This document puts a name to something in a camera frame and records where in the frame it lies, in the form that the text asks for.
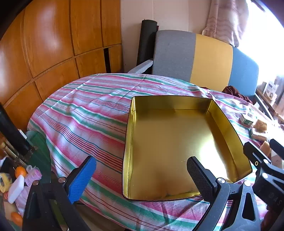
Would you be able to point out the orange fruit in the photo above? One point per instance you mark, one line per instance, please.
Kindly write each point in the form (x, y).
(16, 218)
(20, 171)

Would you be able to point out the black rolled mat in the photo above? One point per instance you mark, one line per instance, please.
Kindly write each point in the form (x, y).
(146, 40)

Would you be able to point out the white blue carton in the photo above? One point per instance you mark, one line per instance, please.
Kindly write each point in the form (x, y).
(271, 91)

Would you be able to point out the small green white carton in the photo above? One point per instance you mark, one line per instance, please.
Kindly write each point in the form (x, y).
(245, 121)

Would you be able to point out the white soap-shaped object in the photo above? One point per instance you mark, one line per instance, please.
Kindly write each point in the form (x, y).
(15, 188)

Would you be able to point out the wooden desk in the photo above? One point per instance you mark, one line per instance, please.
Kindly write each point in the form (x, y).
(277, 108)

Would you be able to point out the glass side table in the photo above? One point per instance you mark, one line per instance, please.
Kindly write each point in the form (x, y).
(40, 144)

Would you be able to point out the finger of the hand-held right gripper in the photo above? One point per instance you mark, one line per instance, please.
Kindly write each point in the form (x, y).
(278, 148)
(255, 153)

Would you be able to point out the pink curtain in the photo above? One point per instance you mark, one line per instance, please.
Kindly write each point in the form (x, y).
(224, 22)

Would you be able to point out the striped tablecloth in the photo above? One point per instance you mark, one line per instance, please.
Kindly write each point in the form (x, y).
(88, 115)

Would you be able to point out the gold metal tin box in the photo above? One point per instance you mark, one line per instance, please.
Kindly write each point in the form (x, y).
(173, 144)

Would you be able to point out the yellow sponge block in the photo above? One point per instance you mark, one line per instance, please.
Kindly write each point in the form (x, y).
(260, 125)
(265, 147)

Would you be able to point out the black post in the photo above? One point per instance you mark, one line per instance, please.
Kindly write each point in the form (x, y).
(13, 131)

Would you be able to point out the person's right hand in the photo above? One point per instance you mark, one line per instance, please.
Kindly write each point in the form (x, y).
(268, 220)

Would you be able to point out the green rice cracker packet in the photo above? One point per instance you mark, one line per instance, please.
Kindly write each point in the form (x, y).
(257, 134)

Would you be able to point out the dark red cloth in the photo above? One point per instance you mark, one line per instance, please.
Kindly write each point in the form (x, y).
(233, 91)

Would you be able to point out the grey yellow blue armchair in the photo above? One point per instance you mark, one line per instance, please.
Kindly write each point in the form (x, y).
(173, 55)

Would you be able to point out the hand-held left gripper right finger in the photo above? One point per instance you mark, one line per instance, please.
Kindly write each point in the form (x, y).
(199, 177)

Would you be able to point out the wooden cabinet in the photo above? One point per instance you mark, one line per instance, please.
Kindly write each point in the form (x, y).
(48, 44)

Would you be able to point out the yellow tape roll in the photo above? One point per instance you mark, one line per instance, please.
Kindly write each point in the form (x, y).
(4, 182)

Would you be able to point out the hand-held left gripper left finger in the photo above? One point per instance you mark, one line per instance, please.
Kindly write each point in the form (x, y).
(82, 180)

